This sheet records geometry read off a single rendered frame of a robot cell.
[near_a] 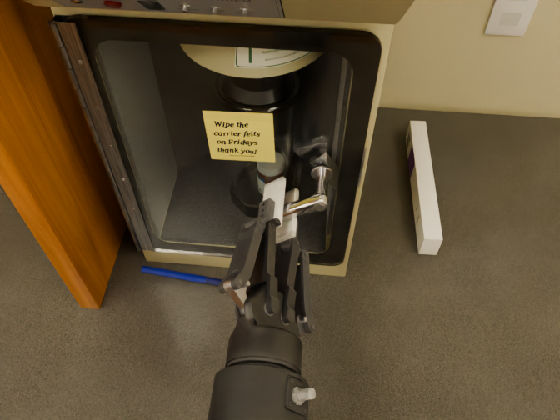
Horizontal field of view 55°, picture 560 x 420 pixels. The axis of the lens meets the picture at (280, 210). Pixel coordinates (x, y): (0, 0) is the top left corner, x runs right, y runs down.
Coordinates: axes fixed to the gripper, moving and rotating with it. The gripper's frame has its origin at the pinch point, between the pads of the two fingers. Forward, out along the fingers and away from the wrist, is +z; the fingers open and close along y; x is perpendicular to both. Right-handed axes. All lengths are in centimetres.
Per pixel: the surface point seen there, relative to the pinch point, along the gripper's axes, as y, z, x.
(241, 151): 7.7, 3.5, -0.2
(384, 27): 11.3, 4.7, -21.4
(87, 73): 25.2, 3.7, 5.1
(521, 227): -42.7, 16.6, -15.7
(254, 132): 9.1, 3.5, -3.5
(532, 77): -41, 47, -24
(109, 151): 16.7, 3.7, 13.0
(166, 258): -4.5, 4.8, 27.9
